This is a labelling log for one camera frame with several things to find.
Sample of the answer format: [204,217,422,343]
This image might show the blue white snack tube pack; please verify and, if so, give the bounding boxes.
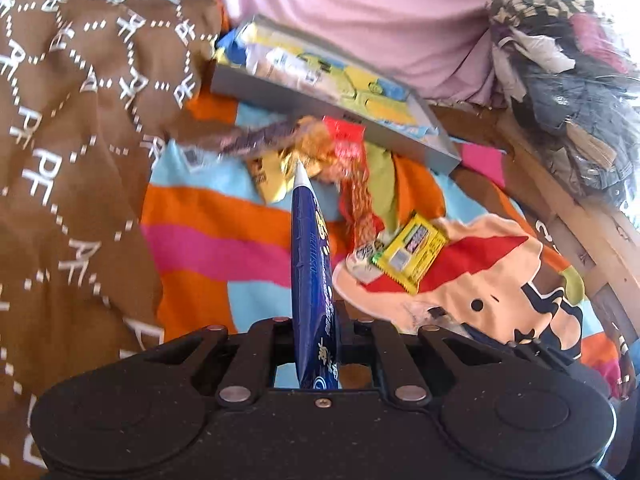
[291,162,340,390]

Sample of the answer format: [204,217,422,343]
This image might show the yellow snack bar pack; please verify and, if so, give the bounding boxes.
[371,212,448,295]

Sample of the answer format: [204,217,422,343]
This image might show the red spicy strip snack pack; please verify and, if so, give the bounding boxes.
[322,116,384,252]

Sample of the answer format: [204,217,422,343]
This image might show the gold foil snack pack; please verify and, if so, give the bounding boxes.
[246,122,344,204]

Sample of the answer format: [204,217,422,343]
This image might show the dark jerky clear pack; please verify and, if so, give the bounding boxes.
[179,116,327,172]

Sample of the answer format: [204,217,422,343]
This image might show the small white snack packet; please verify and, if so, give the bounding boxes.
[345,240,384,285]

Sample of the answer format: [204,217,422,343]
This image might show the grey box with cartoon drawing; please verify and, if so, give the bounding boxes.
[210,15,461,174]

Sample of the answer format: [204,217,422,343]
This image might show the pink hanging sheet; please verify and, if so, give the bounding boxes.
[221,0,495,105]

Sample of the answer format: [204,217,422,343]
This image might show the brown PF patterned blanket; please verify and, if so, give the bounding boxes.
[1,0,224,479]

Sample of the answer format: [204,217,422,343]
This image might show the plastic bag of clothes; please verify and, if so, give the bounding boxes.
[487,0,639,223]

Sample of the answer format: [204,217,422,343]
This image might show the wooden bed frame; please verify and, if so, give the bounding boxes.
[432,103,639,342]

